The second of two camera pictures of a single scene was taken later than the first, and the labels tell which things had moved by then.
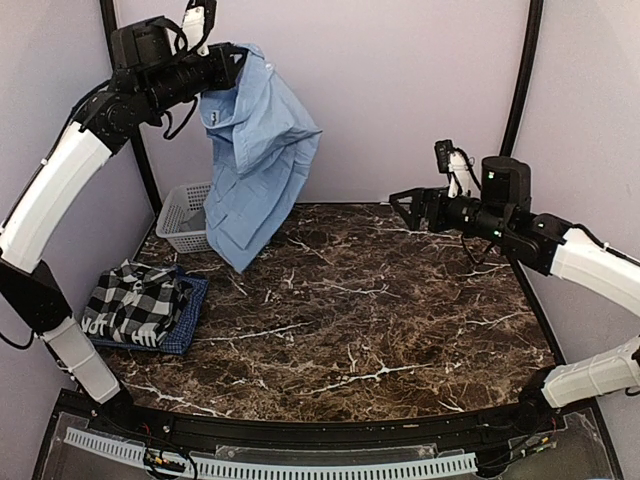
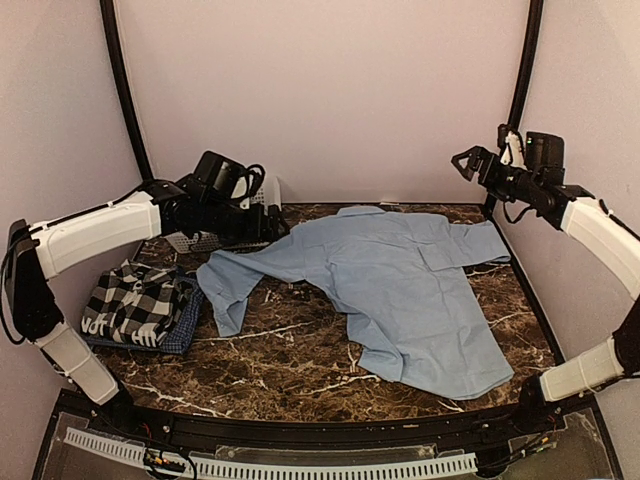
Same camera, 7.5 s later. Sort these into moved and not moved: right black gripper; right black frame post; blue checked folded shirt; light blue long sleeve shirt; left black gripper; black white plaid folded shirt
Moved: left black gripper; right black gripper; light blue long sleeve shirt
Not moved: right black frame post; blue checked folded shirt; black white plaid folded shirt
